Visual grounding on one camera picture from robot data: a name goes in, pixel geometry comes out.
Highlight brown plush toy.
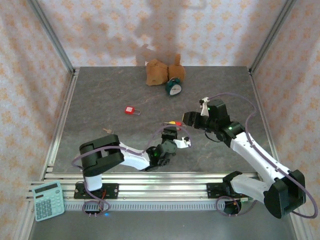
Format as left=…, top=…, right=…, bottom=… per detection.
left=145, top=53, right=187, bottom=87

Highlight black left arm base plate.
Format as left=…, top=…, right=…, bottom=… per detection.
left=74, top=183, right=119, bottom=200

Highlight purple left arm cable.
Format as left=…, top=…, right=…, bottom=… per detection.
left=71, top=124, right=193, bottom=218

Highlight light teal calculator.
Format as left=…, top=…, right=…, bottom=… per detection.
left=31, top=181, right=66, bottom=223

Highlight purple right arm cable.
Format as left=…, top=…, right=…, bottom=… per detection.
left=208, top=92, right=320, bottom=219

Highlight aluminium side rail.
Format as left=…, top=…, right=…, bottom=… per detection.
left=248, top=67, right=280, bottom=161
left=43, top=68, right=80, bottom=180

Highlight aluminium corner post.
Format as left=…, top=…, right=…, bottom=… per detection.
left=26, top=0, right=76, bottom=75
left=249, top=0, right=298, bottom=73

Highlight red padlock with white label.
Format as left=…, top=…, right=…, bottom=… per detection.
left=124, top=106, right=141, bottom=116

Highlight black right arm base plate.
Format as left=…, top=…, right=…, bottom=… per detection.
left=206, top=183, right=235, bottom=200

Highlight slotted grey cable duct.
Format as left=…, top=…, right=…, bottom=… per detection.
left=63, top=201, right=226, bottom=211

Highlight teal alarm clock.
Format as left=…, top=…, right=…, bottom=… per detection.
left=165, top=77, right=183, bottom=97

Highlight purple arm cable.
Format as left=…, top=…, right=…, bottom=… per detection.
left=71, top=124, right=193, bottom=218
left=208, top=92, right=320, bottom=219

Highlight aluminium front rails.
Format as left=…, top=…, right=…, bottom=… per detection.
left=26, top=172, right=261, bottom=202

